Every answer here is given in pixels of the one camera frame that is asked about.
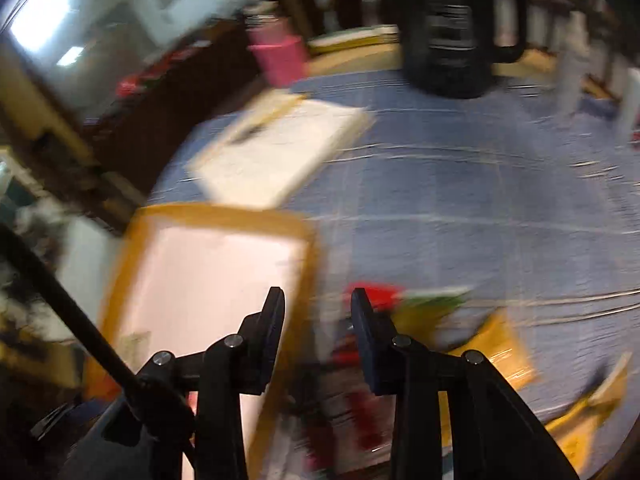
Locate white box with gold rim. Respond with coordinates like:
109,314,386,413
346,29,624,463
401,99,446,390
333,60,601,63
82,202,318,480

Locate yellow black pen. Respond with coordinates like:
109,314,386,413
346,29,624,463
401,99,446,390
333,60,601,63
227,95,301,143

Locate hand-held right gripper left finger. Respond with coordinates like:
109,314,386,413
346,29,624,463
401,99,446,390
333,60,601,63
137,286,287,480

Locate red black snack packet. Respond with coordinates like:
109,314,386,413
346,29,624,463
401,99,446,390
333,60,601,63
367,282,408,313

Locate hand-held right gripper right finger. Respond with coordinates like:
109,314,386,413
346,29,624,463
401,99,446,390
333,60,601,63
350,287,581,480

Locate large gold snack packet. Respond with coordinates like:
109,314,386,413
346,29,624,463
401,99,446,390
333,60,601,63
440,310,538,391

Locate green white snack packet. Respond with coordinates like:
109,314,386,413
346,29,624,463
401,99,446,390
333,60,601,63
400,285,476,321

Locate black jug with handle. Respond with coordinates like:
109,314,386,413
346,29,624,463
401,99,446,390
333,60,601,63
390,0,528,101

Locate black cable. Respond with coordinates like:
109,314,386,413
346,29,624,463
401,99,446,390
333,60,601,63
0,225,196,461

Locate wooden glass display cabinet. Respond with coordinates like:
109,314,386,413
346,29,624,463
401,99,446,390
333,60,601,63
0,0,271,231

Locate white notepad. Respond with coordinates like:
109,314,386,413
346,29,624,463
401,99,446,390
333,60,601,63
185,90,376,211

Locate dark red gold-script packet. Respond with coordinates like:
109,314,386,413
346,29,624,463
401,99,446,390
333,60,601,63
345,385,388,453

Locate bottle with pink sleeve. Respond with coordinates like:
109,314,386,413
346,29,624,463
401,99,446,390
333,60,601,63
245,15,308,86

